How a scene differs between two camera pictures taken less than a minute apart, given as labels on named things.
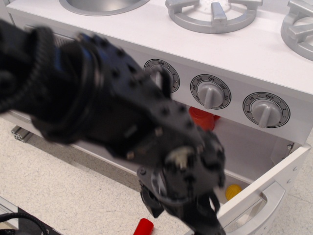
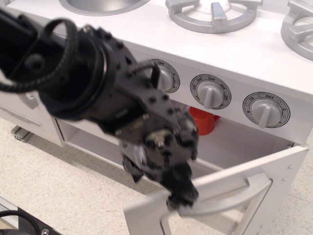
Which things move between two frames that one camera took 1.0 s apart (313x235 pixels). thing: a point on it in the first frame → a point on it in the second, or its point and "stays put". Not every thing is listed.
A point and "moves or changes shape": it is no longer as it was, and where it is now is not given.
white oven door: (255, 211) moves or changes shape
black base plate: (28, 226) stays put
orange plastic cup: (204, 119) stays put
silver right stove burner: (297, 28) stays put
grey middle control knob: (211, 91) stays put
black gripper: (188, 195) → (164, 156)
